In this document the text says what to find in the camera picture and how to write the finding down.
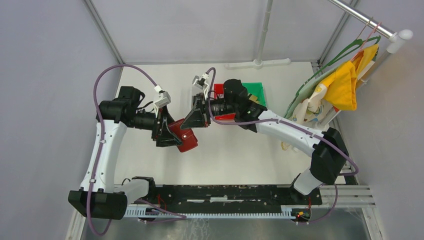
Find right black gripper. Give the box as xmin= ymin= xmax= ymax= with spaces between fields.
xmin=181 ymin=92 xmax=238 ymax=128

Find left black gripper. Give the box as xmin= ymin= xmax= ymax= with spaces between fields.
xmin=129 ymin=104 xmax=183 ymax=147

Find red leather card holder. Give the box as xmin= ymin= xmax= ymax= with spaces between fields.
xmin=168 ymin=118 xmax=198 ymax=153

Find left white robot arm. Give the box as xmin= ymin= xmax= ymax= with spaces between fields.
xmin=68 ymin=86 xmax=183 ymax=220

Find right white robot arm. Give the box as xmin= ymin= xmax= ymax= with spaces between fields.
xmin=180 ymin=76 xmax=349 ymax=204

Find red plastic bin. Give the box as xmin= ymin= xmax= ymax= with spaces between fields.
xmin=211 ymin=83 xmax=235 ymax=122

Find green plastic bin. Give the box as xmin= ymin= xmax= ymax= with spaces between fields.
xmin=242 ymin=82 xmax=267 ymax=107

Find white stand base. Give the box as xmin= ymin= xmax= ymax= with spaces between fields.
xmin=224 ymin=0 xmax=292 ymax=70

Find patterned white cloth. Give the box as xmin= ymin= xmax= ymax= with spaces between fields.
xmin=284 ymin=67 xmax=340 ymax=129

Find yellow cloth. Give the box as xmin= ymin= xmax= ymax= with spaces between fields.
xmin=320 ymin=44 xmax=379 ymax=111

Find green clothes hanger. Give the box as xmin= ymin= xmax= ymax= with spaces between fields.
xmin=285 ymin=35 xmax=382 ymax=118

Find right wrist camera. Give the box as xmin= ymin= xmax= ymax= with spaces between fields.
xmin=192 ymin=73 xmax=210 ymax=91

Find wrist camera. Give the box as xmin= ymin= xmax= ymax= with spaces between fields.
xmin=192 ymin=73 xmax=210 ymax=91
xmin=153 ymin=90 xmax=171 ymax=109

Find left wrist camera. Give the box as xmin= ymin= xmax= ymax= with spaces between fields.
xmin=153 ymin=90 xmax=171 ymax=109

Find white cable duct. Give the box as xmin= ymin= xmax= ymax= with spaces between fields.
xmin=124 ymin=204 xmax=308 ymax=221

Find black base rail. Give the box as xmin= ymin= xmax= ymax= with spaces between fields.
xmin=143 ymin=184 xmax=323 ymax=214

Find metal clothes rail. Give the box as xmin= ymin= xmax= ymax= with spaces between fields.
xmin=329 ymin=0 xmax=414 ymax=54

